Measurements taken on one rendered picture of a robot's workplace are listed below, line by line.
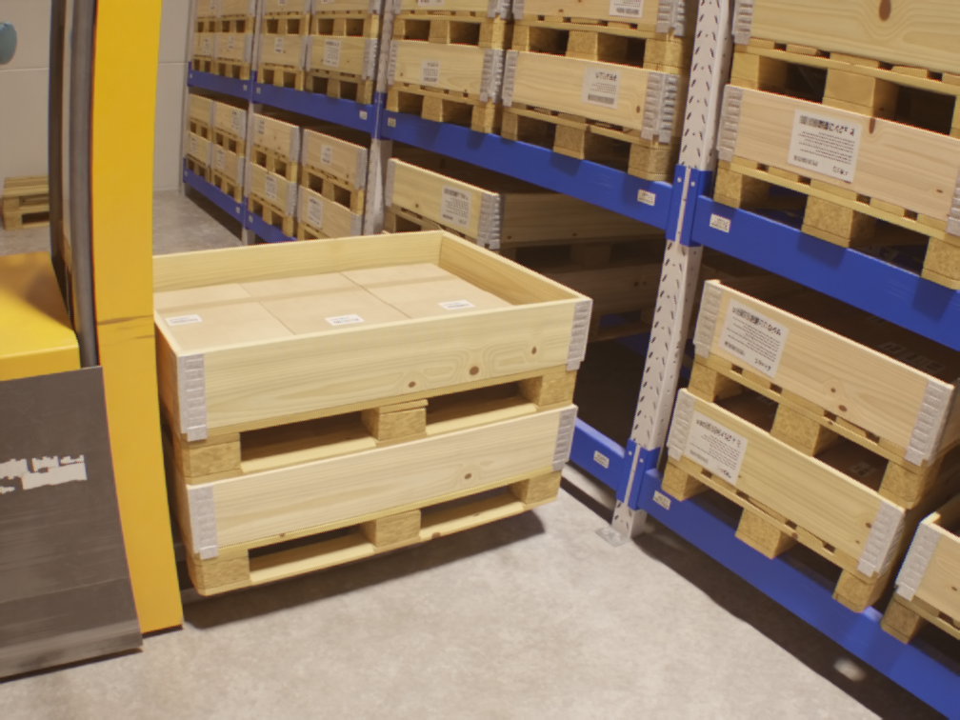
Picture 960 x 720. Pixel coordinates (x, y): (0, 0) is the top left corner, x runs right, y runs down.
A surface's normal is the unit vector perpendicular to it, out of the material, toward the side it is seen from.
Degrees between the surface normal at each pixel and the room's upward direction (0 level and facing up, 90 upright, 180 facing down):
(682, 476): 90
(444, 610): 0
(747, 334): 90
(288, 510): 90
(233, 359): 90
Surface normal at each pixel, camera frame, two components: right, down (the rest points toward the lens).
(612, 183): -0.82, 0.13
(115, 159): 0.57, 0.36
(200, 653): 0.11, -0.92
